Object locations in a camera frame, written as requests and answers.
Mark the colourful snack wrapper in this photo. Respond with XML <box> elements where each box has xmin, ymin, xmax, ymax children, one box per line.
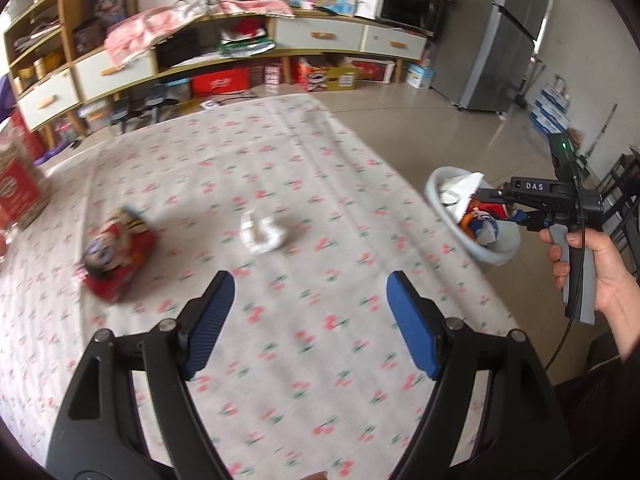
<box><xmin>460</xmin><ymin>197</ymin><xmax>521</xmax><ymax>246</ymax></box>

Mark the person's right hand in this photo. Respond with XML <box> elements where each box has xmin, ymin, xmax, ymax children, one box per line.
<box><xmin>539</xmin><ymin>227</ymin><xmax>640</xmax><ymax>356</ymax></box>

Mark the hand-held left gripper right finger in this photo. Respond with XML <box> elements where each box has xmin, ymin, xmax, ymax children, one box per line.
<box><xmin>386</xmin><ymin>270</ymin><xmax>576</xmax><ymax>480</ymax></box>

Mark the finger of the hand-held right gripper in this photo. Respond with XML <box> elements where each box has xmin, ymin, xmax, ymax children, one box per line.
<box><xmin>475</xmin><ymin>185</ymin><xmax>516</xmax><ymax>207</ymax></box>
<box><xmin>505</xmin><ymin>207</ymin><xmax>548</xmax><ymax>231</ymax></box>

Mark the white tissue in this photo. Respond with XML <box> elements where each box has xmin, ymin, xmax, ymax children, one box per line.
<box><xmin>239</xmin><ymin>210</ymin><xmax>286</xmax><ymax>256</ymax></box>

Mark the stack of blue white boxes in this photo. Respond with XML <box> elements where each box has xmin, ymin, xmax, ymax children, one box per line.
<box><xmin>527</xmin><ymin>75</ymin><xmax>573</xmax><ymax>136</ymax></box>

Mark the red snack packet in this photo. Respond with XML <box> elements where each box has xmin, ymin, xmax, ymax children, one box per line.
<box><xmin>77</xmin><ymin>204</ymin><xmax>158</xmax><ymax>303</ymax></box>

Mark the red flat box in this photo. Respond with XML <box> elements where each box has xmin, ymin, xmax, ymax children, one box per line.
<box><xmin>350</xmin><ymin>59</ymin><xmax>396</xmax><ymax>83</ymax></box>

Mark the low wooden cabinet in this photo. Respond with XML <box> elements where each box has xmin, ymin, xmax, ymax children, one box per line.
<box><xmin>72</xmin><ymin>10</ymin><xmax>431</xmax><ymax>106</ymax></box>

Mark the floral tablecloth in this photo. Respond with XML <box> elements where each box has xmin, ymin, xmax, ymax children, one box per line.
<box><xmin>0</xmin><ymin>94</ymin><xmax>518</xmax><ymax>480</ymax></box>

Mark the wooden shelf unit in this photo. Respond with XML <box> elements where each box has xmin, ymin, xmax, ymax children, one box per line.
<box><xmin>2</xmin><ymin>0</ymin><xmax>161</xmax><ymax>136</ymax></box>

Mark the colourful cardboard box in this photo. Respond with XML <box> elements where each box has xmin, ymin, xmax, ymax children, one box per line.
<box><xmin>295</xmin><ymin>57</ymin><xmax>358</xmax><ymax>92</ymax></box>

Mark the white plastic bin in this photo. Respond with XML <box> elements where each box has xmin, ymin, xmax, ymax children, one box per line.
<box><xmin>424</xmin><ymin>165</ymin><xmax>523</xmax><ymax>267</ymax></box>

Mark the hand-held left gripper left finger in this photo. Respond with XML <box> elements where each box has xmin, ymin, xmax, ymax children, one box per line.
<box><xmin>46</xmin><ymin>270</ymin><xmax>237</xmax><ymax>480</ymax></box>

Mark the black box in cabinet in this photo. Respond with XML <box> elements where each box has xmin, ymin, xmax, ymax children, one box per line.
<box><xmin>156</xmin><ymin>27</ymin><xmax>203</xmax><ymax>68</ymax></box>

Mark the person's right forearm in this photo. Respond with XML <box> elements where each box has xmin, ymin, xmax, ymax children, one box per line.
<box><xmin>552</xmin><ymin>305</ymin><xmax>640</xmax><ymax>480</ymax></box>

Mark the red cardboard box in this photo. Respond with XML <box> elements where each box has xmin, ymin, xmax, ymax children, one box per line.
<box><xmin>190</xmin><ymin>67</ymin><xmax>251</xmax><ymax>98</ymax></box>

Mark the grey refrigerator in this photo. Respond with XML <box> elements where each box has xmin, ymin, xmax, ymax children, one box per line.
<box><xmin>430</xmin><ymin>0</ymin><xmax>556</xmax><ymax>113</ymax></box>

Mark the white wrapper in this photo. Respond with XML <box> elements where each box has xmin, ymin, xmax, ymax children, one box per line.
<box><xmin>440</xmin><ymin>172</ymin><xmax>486</xmax><ymax>221</ymax></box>

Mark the nut jar with red label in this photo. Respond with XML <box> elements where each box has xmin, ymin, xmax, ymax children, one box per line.
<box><xmin>0</xmin><ymin>110</ymin><xmax>51</xmax><ymax>233</ymax></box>

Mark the pink cloth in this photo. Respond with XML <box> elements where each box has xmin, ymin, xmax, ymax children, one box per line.
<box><xmin>105</xmin><ymin>0</ymin><xmax>296</xmax><ymax>68</ymax></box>

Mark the green and red cloth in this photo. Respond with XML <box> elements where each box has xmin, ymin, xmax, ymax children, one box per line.
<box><xmin>220</xmin><ymin>17</ymin><xmax>276</xmax><ymax>58</ymax></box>

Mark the blue and white box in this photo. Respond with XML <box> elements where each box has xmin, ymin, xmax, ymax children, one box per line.
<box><xmin>405</xmin><ymin>62</ymin><xmax>436</xmax><ymax>90</ymax></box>

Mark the black microwave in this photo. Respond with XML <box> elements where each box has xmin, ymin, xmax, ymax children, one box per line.
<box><xmin>380</xmin><ymin>0</ymin><xmax>446</xmax><ymax>36</ymax></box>

